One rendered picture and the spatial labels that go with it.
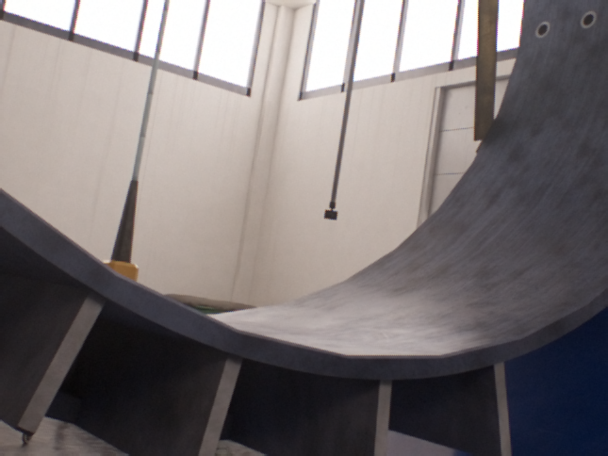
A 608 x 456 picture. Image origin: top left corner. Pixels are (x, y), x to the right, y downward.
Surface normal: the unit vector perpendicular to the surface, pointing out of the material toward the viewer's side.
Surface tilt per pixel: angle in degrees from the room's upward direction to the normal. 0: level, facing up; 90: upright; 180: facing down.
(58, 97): 90
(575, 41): 82
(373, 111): 90
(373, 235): 90
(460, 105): 90
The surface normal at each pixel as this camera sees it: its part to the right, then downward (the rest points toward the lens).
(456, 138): -0.80, -0.18
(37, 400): 0.59, 0.00
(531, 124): -0.66, -0.59
